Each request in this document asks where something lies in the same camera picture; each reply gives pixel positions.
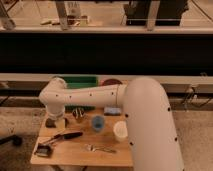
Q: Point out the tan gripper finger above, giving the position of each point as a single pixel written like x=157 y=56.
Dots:
x=60 y=124

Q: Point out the black eraser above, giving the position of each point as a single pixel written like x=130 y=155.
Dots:
x=49 y=123

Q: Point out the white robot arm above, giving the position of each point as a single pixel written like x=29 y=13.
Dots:
x=151 y=129

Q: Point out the green plastic tray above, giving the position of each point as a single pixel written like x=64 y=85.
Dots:
x=77 y=82

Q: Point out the silver fork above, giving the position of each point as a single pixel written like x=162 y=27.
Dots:
x=94 y=148

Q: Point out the blue cup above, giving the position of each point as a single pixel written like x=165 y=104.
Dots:
x=98 y=123

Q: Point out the wooden table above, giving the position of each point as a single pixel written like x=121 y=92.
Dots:
x=74 y=152

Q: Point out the black object on floor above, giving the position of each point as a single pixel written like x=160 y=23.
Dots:
x=14 y=139

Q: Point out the blue sponge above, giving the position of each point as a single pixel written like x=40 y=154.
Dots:
x=112 y=111

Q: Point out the white plastic cup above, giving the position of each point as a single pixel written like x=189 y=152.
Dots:
x=120 y=131

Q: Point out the purple bowl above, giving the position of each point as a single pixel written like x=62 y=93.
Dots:
x=111 y=82

